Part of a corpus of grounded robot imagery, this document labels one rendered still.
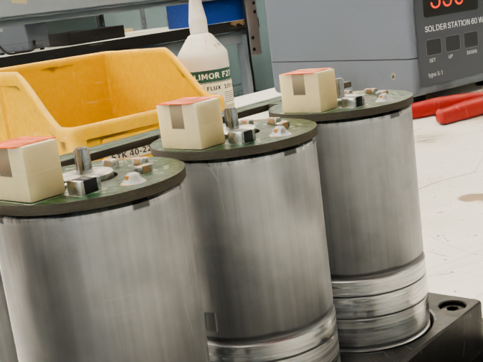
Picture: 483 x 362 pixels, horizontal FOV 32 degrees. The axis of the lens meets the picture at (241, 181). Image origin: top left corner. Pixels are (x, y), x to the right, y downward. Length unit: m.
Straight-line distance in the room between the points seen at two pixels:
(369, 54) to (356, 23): 0.02
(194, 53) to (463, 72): 0.18
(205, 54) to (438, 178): 0.23
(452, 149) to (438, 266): 0.16
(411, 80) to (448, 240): 0.29
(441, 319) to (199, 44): 0.40
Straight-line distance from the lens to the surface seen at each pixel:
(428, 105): 0.50
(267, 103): 0.16
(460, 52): 0.58
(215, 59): 0.54
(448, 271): 0.24
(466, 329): 0.16
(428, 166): 0.37
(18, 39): 2.88
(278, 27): 0.64
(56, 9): 2.82
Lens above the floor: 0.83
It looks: 12 degrees down
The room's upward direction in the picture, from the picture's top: 7 degrees counter-clockwise
